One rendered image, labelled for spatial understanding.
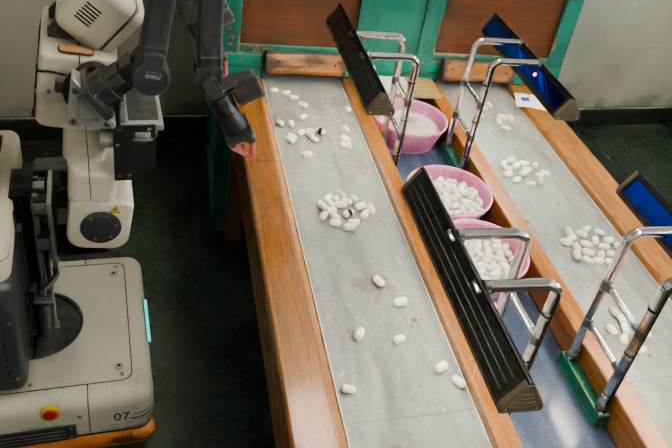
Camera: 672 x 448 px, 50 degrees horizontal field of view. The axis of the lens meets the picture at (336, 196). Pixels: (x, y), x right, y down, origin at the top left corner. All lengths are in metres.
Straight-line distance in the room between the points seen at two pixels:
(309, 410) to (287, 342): 0.19
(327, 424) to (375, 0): 1.63
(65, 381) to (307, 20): 1.44
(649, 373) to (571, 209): 0.66
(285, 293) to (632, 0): 3.10
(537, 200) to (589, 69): 2.18
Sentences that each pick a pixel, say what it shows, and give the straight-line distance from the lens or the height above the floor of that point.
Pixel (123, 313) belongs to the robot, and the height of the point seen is 0.28.
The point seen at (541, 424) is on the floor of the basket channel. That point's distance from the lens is 1.78.
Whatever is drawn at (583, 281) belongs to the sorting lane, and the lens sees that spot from 2.10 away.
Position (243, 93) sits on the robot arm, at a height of 1.19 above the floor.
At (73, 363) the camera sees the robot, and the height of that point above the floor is 0.28.
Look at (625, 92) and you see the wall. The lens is 4.71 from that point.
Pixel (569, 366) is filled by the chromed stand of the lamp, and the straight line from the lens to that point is 1.88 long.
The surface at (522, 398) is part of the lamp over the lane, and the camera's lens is 1.25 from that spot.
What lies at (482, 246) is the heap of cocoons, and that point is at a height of 0.74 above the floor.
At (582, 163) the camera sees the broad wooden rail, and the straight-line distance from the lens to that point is 2.60.
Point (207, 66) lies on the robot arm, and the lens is 1.61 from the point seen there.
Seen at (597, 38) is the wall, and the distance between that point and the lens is 4.39.
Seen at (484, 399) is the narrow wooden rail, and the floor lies 0.76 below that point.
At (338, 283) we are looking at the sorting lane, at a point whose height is 0.74.
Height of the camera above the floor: 1.97
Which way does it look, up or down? 35 degrees down
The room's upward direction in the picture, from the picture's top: 10 degrees clockwise
